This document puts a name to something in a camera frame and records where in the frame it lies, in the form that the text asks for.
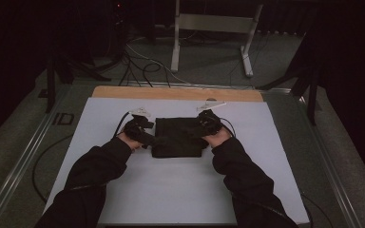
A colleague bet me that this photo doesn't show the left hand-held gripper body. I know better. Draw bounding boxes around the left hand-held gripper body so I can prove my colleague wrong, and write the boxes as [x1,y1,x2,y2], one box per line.
[123,106,155,145]

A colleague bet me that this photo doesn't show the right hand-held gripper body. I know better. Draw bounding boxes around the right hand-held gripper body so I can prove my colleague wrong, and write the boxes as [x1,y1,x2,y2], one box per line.
[196,100,228,139]

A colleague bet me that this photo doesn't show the black shorts with blue stripes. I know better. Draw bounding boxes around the black shorts with blue stripes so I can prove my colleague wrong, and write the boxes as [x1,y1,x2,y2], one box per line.
[151,117,211,159]

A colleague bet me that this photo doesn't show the person's right hand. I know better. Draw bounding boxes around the person's right hand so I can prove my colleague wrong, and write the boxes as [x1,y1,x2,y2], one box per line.
[202,127,233,149]

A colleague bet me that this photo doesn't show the person's left hand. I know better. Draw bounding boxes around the person's left hand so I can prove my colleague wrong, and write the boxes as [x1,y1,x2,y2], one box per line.
[117,131,144,152]

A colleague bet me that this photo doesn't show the white table mat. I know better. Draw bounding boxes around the white table mat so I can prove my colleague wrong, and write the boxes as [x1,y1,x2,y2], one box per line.
[43,97,310,226]

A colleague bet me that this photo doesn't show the black metal stand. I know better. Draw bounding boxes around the black metal stand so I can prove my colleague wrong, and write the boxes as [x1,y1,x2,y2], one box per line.
[45,51,112,114]
[256,31,320,126]

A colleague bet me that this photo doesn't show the dark computer tower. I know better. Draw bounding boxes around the dark computer tower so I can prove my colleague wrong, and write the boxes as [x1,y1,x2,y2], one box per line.
[106,0,131,62]

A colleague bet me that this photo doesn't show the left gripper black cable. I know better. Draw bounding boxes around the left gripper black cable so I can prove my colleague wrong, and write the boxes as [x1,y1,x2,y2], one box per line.
[112,110,131,139]

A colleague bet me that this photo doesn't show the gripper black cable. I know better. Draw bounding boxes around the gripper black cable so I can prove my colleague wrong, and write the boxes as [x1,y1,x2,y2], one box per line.
[112,110,131,139]
[220,117,238,139]

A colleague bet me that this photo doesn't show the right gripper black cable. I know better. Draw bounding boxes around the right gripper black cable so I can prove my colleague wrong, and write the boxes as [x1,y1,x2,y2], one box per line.
[220,117,238,139]

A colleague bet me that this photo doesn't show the black floor cable bundle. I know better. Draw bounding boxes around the black floor cable bundle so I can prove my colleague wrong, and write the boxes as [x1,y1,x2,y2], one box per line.
[118,47,172,88]

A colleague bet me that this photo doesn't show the white floor cable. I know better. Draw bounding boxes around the white floor cable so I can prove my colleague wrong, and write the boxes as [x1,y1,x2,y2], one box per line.
[125,37,192,86]

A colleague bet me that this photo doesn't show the white metal stand frame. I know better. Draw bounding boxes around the white metal stand frame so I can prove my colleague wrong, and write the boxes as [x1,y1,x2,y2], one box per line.
[170,0,264,78]

